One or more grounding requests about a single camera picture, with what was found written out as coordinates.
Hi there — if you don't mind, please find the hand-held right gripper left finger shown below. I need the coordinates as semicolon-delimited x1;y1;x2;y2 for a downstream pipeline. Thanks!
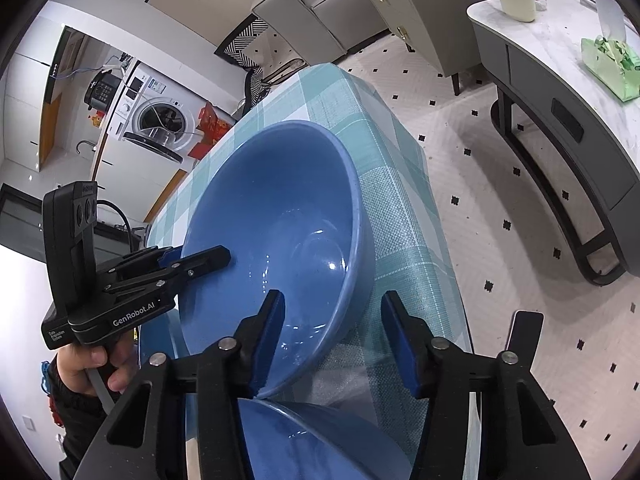
72;289;287;480

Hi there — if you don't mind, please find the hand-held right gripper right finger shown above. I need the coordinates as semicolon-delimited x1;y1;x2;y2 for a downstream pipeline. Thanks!
381;291;591;480

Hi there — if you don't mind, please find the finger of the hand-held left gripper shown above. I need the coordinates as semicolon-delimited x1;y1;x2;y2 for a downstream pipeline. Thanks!
95;246;185;286
101;246;232;307

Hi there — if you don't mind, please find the blue bowl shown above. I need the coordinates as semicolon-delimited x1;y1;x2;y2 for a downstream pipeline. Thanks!
235;397;416;480
177;120;376;401

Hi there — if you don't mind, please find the person's left forearm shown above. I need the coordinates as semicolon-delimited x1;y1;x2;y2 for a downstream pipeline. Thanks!
47;380;116;480

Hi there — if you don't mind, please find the person's left hand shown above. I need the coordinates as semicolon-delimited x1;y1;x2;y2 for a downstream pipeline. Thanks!
57;332;138;396

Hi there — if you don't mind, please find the dark glass door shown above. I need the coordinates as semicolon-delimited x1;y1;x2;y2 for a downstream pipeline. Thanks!
0;184;146;266

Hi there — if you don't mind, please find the black flat object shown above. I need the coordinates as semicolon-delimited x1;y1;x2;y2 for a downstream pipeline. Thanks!
507;310;545;356

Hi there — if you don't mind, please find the red box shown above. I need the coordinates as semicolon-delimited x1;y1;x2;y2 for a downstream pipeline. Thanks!
192;102;233;161

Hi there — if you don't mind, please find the teal checkered tablecloth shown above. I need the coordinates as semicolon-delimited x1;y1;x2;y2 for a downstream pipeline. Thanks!
140;62;473;480

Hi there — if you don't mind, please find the white washing machine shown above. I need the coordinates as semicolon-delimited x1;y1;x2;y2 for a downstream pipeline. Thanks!
106;60;211;163

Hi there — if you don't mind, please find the black pressure cooker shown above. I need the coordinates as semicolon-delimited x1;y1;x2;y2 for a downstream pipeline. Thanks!
85;71;123;111

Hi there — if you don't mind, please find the white dotted seat cushion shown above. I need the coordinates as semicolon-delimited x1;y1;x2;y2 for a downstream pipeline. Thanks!
245;30;301;78

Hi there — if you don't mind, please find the grey sofa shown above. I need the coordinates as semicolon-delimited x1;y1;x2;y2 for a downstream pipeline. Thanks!
250;0;388;58

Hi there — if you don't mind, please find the grey side cabinet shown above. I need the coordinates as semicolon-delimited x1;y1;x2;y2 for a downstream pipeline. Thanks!
347;0;501;96

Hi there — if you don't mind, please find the marble top grey table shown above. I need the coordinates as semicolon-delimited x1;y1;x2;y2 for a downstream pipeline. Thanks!
466;0;640;286

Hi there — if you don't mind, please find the green tissue pack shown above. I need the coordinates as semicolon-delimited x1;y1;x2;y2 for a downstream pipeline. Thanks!
580;35;640;103

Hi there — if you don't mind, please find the black cable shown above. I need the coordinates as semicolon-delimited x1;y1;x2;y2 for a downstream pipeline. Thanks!
95;199;143;251

